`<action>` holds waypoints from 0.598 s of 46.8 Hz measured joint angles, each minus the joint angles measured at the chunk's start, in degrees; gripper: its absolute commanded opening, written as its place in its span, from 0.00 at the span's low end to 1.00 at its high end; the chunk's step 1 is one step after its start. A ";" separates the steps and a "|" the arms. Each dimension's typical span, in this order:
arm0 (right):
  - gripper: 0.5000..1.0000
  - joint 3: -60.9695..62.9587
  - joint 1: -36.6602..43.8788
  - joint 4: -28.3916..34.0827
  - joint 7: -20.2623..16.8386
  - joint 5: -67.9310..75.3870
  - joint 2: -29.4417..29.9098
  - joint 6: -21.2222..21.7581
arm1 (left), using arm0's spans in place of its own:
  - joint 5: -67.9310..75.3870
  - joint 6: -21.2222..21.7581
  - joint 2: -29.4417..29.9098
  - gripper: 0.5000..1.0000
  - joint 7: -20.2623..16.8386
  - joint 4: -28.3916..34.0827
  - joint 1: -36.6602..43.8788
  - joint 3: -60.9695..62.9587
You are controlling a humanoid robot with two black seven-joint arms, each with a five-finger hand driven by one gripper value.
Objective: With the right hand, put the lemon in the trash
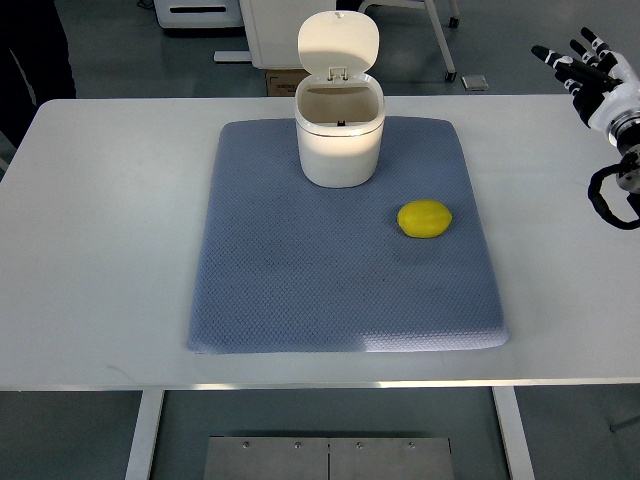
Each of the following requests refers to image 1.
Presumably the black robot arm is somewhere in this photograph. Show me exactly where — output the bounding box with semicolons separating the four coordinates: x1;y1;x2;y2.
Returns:
587;110;639;230

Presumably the yellow lemon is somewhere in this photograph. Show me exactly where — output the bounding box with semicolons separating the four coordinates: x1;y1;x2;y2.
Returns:
396;199;453;239

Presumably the white trash bin open lid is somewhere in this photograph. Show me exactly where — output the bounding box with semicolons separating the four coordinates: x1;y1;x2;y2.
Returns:
295;10;386;188

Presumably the small grey floor plate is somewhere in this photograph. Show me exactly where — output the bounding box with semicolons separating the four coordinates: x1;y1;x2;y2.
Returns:
461;75;489;92

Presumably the blue textured mat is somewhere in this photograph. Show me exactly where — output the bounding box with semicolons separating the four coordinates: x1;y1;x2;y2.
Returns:
188;117;509;354

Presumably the white appliance with slot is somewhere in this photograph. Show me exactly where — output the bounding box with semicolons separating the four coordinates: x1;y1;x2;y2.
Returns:
153;0;244;36

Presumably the white stand leg with caster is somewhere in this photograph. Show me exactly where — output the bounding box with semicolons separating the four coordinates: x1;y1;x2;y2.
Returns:
358;0;457;83

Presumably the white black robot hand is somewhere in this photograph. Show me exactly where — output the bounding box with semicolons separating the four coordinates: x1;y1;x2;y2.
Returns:
531;27;639;136

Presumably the cardboard box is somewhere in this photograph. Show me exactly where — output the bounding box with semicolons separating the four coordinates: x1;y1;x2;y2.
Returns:
265;69;309;97

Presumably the person in dark clothes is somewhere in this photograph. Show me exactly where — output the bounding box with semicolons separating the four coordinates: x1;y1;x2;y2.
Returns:
1;1;76;148

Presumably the white cabinet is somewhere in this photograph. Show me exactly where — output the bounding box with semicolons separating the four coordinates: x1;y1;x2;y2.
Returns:
213;0;362;70

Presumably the white table leg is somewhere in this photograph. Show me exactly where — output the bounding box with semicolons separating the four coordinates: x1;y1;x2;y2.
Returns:
492;387;535;480
125;389;164;480

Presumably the left white table leg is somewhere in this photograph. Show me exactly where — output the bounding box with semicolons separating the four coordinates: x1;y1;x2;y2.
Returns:
125;389;164;480

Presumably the right white table leg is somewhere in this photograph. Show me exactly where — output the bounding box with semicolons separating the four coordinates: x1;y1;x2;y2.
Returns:
492;387;535;480

